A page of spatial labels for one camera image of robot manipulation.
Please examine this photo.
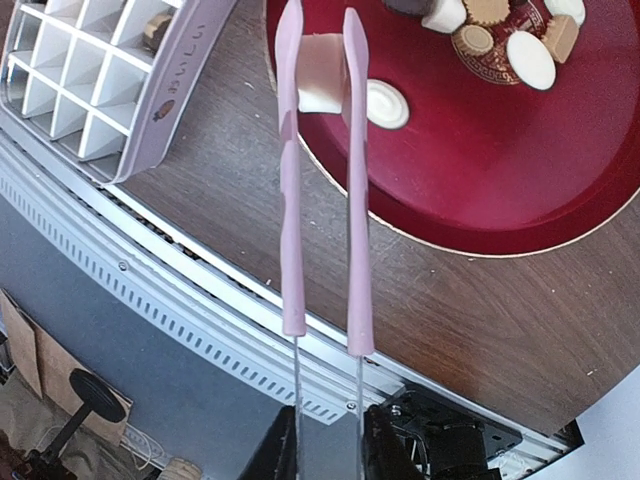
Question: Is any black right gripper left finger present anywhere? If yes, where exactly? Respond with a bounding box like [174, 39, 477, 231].
[244, 406, 297, 480]

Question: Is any pink plastic scoop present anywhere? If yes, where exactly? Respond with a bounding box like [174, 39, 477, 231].
[274, 0, 375, 480]

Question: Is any front aluminium rail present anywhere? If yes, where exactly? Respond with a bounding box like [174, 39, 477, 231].
[0, 124, 571, 471]

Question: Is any white round button chocolate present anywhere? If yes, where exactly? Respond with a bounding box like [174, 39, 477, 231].
[367, 79, 410, 130]

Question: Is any black round stool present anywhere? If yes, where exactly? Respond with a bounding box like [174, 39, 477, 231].
[43, 369, 125, 464]

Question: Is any red round tray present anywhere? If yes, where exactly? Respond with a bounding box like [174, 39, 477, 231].
[264, 0, 640, 259]

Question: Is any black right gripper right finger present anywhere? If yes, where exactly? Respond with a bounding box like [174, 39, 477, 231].
[363, 405, 424, 480]

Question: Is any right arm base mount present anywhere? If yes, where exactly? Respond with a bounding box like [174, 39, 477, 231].
[377, 387, 522, 479]

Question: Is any silver compartment tin box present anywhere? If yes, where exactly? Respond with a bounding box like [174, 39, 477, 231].
[1, 1, 234, 185]

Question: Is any white block chocolate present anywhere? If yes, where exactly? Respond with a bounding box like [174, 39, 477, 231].
[296, 33, 349, 114]

